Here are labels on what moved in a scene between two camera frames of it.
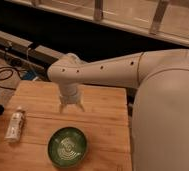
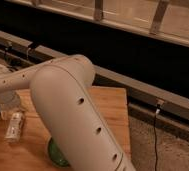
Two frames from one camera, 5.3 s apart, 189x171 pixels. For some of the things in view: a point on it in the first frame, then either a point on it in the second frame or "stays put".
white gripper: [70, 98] to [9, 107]
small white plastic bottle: [15, 125] stays put
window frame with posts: [173, 21] stays put
